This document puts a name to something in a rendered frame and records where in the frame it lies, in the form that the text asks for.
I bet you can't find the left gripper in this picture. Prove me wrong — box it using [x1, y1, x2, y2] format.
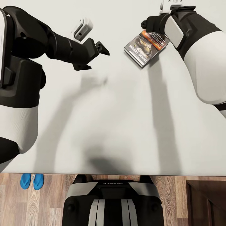
[66, 38, 110, 71]

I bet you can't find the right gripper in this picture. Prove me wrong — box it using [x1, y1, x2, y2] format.
[141, 13, 168, 34]

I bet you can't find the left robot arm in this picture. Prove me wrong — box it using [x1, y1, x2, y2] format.
[0, 5, 110, 172]

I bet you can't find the hardback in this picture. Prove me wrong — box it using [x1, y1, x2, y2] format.
[124, 29, 170, 68]

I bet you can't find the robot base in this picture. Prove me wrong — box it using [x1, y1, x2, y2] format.
[62, 175, 164, 226]

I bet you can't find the sandal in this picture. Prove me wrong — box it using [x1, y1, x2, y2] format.
[20, 174, 31, 189]
[33, 174, 44, 190]

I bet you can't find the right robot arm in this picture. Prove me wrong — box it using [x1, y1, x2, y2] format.
[141, 0, 226, 119]

